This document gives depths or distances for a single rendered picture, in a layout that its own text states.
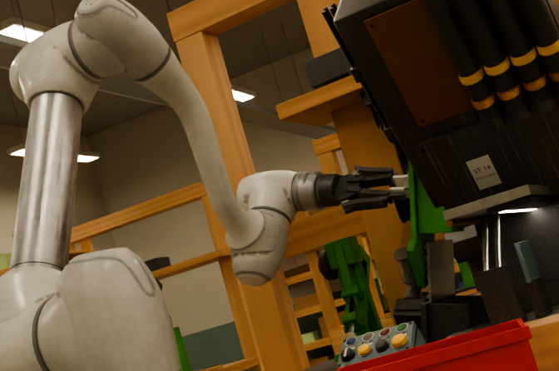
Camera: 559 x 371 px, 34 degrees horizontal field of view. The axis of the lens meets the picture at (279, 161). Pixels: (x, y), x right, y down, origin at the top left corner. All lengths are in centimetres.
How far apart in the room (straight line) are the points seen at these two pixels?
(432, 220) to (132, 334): 72
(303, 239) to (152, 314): 110
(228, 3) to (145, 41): 76
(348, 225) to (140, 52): 87
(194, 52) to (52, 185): 96
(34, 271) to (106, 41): 47
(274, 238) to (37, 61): 63
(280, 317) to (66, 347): 106
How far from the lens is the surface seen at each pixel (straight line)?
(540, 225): 197
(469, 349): 135
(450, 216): 166
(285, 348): 242
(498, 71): 164
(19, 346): 152
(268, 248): 199
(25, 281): 158
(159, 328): 143
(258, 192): 208
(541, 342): 159
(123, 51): 179
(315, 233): 245
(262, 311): 244
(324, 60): 229
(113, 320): 141
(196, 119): 191
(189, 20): 258
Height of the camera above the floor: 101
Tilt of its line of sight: 10 degrees up
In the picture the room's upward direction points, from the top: 16 degrees counter-clockwise
